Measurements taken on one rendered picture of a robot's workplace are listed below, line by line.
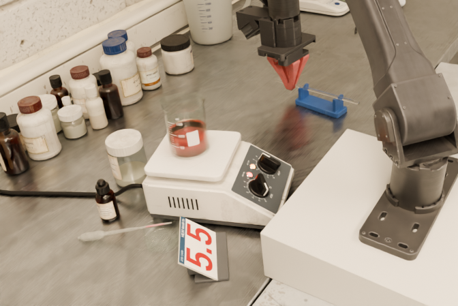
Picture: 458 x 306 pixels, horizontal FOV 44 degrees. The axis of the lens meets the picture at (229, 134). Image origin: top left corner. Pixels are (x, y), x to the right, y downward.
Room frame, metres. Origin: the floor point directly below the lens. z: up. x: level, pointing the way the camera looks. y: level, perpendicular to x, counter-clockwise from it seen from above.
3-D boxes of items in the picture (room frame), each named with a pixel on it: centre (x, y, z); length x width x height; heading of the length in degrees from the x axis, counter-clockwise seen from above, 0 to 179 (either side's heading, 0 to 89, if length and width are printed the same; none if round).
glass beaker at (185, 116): (0.72, 0.06, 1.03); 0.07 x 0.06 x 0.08; 59
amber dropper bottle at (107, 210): (0.69, 0.20, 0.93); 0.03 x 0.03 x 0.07
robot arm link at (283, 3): (1.00, -0.13, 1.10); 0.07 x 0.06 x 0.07; 13
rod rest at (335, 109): (0.94, -0.18, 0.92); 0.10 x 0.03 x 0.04; 42
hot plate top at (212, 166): (0.71, 0.06, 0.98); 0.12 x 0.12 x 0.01; 71
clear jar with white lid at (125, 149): (0.78, 0.17, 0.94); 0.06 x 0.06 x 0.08
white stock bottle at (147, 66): (1.12, 0.16, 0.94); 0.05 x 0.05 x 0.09
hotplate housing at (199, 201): (0.70, 0.03, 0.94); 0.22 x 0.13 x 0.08; 71
